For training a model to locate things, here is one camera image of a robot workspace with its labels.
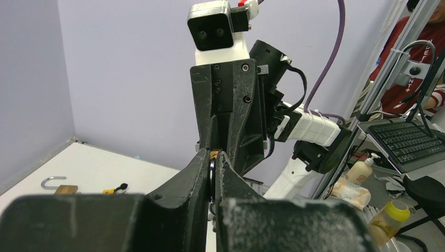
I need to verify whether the yellow bottle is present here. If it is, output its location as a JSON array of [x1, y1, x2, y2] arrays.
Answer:
[[368, 200, 411, 246]]

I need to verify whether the large brass padlock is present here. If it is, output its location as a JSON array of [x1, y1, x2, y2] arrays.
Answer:
[[40, 176, 78, 194]]

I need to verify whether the small brass padlock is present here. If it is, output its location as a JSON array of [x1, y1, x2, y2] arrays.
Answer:
[[208, 149, 222, 203]]

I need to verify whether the yellow padlock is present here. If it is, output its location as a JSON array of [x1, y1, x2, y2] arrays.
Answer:
[[102, 183, 129, 195]]

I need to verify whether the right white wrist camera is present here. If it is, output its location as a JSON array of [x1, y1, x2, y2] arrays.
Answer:
[[187, 0, 261, 66]]

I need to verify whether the person in red shirt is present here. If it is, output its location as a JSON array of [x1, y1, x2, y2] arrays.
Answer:
[[369, 1, 444, 120]]

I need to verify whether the black computer keyboard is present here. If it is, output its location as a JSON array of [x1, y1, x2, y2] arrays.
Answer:
[[366, 121, 444, 173]]

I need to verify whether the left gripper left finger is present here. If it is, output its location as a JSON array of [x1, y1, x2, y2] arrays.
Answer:
[[1, 149, 210, 251]]

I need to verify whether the black stool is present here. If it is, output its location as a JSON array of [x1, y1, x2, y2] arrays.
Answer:
[[396, 176, 444, 251]]

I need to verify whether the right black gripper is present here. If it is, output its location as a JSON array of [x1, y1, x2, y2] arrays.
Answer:
[[190, 40, 288, 176]]

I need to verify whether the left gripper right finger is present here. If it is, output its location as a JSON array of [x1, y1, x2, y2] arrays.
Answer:
[[215, 152, 377, 251]]

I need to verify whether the white lotion pump bottle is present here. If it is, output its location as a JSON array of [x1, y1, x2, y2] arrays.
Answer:
[[345, 153, 380, 185]]

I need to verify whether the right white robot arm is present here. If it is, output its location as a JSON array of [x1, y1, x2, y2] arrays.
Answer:
[[190, 40, 351, 200]]

